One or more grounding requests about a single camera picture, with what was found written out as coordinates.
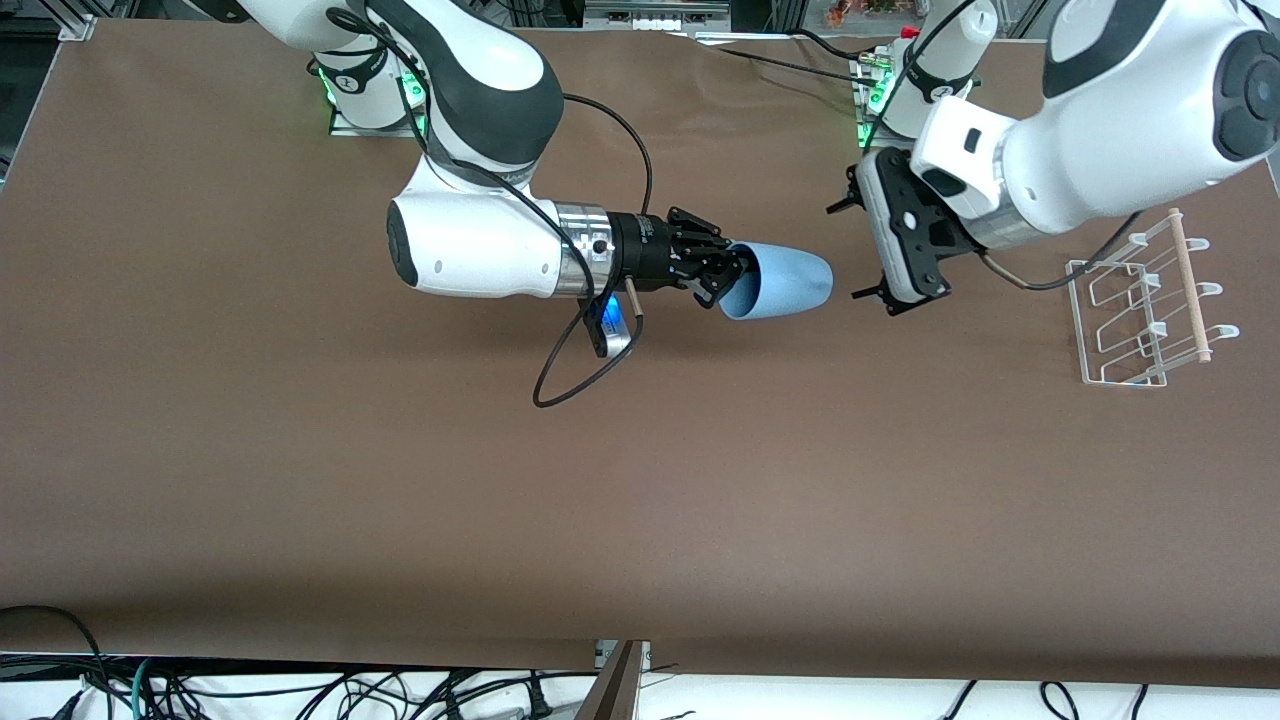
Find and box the light blue plastic cup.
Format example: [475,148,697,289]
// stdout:
[718,241,835,322]

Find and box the brown table support bar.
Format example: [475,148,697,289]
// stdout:
[575,640,642,720]

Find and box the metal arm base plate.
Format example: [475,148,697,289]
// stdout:
[855,50,901,151]
[328,60,433,138]

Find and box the long black table cable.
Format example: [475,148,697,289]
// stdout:
[690,38,881,81]

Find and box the short black table cable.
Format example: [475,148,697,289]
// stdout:
[795,28,886,66]

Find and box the white wire cup rack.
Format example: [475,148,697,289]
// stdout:
[1066,208,1242,388]

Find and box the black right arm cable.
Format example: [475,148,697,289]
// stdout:
[533,95,654,409]

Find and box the small metal table bracket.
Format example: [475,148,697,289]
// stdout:
[595,640,652,673]

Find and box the black cable with plug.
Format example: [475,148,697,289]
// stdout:
[485,675,554,720]

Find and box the thick black floor cable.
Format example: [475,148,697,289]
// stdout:
[0,604,109,720]

